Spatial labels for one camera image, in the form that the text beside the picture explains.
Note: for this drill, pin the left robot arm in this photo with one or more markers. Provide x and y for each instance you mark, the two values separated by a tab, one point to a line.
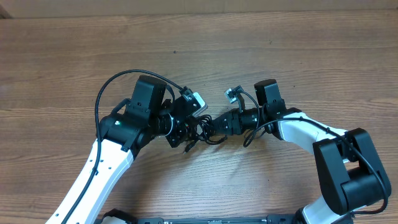
131	125

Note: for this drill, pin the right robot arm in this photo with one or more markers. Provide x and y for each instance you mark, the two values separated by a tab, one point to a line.
352	178

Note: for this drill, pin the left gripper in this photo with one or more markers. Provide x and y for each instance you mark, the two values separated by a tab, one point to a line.
181	129

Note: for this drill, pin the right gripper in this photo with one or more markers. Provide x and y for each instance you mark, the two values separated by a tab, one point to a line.
233	123

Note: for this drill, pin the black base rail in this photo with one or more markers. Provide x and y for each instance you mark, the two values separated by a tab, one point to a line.
116	216

